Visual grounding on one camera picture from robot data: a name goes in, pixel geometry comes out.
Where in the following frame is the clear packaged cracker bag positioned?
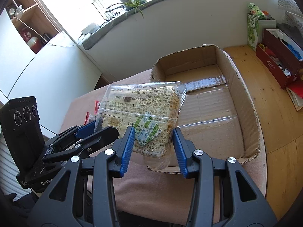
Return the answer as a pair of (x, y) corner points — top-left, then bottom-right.
(94, 82), (186, 171)

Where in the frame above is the red wrapped snack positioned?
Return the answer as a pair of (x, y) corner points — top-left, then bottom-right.
(84, 100), (100, 125)

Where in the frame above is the brown cardboard box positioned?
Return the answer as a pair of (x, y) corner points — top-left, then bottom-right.
(150, 45), (263, 164)

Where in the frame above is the red thermos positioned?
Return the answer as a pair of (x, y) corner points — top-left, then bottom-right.
(20, 28), (42, 54)

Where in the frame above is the white power adapter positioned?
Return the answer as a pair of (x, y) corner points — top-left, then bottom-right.
(81, 23), (100, 35)

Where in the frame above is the wooden shelf cabinet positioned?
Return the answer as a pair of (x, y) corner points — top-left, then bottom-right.
(5, 0), (62, 56)

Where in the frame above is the dark red shoe box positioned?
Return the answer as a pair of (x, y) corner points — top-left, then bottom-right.
(256, 29), (302, 89)

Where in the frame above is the green tissue box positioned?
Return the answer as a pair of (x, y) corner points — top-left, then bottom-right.
(247, 3), (277, 51)

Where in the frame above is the black tracking camera box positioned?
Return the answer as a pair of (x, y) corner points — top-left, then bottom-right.
(1, 96), (45, 176)

